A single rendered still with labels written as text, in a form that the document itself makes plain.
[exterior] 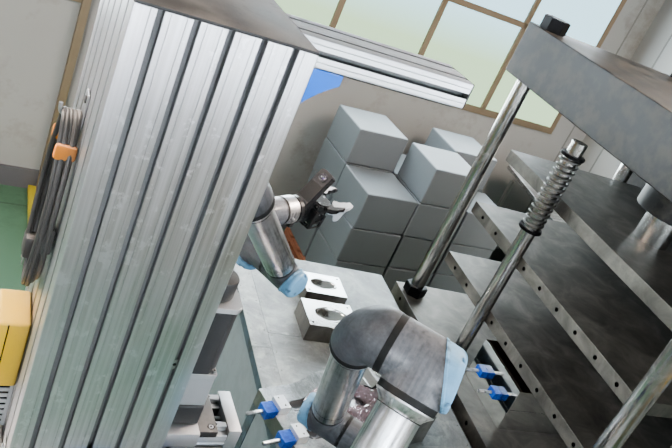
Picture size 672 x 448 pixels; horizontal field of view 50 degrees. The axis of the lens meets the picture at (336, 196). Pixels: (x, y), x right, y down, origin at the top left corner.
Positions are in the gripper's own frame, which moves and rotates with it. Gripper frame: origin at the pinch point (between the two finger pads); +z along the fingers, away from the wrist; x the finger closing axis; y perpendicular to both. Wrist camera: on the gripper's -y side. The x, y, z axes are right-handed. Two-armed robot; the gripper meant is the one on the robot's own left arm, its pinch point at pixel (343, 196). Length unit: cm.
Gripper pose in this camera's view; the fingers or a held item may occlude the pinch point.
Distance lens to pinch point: 204.1
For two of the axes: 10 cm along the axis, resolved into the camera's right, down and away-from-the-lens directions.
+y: -4.7, 7.6, 4.6
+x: 6.2, 6.5, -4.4
